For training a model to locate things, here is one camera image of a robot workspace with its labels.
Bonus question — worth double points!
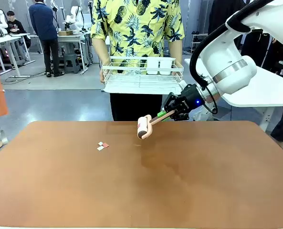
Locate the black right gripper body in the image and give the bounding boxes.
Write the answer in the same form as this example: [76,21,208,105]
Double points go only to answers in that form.
[178,83,206,115]

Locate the white plastic cutlery cup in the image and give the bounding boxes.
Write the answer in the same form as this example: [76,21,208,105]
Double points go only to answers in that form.
[158,57,176,76]
[146,57,160,75]

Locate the pink lint roller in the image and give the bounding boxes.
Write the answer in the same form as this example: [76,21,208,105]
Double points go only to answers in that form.
[136,110,178,140]

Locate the white wire dish rack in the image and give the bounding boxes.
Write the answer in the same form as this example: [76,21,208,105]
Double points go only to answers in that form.
[101,56,185,95]

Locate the person's left forearm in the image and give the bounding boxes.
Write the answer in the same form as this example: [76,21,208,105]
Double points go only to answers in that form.
[168,39,183,65]

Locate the person's right forearm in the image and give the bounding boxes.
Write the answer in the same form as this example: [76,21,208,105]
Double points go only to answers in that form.
[92,37,111,72]

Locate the person's left hand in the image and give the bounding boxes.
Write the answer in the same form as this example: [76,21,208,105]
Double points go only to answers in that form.
[171,60,183,77]

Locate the person's right hand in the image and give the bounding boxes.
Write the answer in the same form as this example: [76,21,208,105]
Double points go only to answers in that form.
[99,67,107,84]

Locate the white plastic bag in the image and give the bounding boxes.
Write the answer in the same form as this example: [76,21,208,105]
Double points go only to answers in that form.
[192,107,215,122]

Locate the black trousers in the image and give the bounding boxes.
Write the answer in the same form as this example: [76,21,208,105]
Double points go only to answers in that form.
[109,92,164,122]

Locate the white shoe rack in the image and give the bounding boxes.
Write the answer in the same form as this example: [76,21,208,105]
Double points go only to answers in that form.
[190,33,209,54]

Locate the white side table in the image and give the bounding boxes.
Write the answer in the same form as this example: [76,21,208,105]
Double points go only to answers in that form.
[184,58,283,132]

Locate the person in pineapple shirt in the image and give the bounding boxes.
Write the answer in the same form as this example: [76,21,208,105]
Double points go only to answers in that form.
[90,0,186,70]

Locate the bystander in black coat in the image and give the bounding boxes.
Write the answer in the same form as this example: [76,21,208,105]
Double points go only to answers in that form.
[207,0,243,35]

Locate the grey plastic step stool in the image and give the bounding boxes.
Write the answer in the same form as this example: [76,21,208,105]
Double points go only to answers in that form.
[62,52,82,74]

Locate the bystander in navy jacket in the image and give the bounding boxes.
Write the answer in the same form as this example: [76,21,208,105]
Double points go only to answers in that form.
[28,0,65,78]

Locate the seated person in black shirt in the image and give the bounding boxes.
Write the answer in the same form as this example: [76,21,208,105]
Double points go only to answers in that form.
[6,10,32,49]

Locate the long white background desk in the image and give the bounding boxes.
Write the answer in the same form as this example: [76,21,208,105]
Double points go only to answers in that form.
[0,32,36,79]

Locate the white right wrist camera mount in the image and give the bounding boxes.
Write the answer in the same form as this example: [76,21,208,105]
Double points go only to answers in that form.
[179,80,191,94]

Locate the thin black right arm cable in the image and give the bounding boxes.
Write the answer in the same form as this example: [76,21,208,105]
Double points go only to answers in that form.
[201,86,219,115]

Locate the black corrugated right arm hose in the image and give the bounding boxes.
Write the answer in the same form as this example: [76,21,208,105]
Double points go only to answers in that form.
[189,0,272,88]

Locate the black floor cable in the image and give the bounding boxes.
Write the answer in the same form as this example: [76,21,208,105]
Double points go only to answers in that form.
[0,70,47,84]

